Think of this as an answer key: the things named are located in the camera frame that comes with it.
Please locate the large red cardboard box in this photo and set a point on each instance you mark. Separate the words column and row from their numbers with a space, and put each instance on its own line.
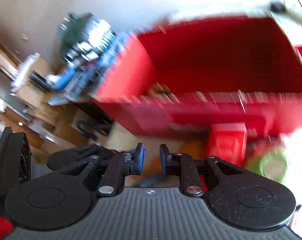
column 182, row 79

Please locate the pile of folded clothes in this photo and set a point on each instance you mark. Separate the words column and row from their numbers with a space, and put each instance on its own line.
column 83, row 38

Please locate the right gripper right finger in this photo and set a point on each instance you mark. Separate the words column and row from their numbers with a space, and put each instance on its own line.
column 196, row 177

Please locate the green plush doll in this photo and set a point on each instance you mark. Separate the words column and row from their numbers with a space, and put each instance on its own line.
column 267, row 158

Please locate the red printed carton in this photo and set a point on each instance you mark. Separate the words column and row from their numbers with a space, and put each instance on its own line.
column 228, row 142

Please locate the black power adapter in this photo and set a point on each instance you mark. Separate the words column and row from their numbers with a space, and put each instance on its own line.
column 277, row 7

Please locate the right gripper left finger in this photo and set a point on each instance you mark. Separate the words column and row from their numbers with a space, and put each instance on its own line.
column 110, row 166

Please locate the cardboard boxes stack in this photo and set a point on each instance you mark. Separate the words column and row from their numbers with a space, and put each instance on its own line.
column 68, row 121

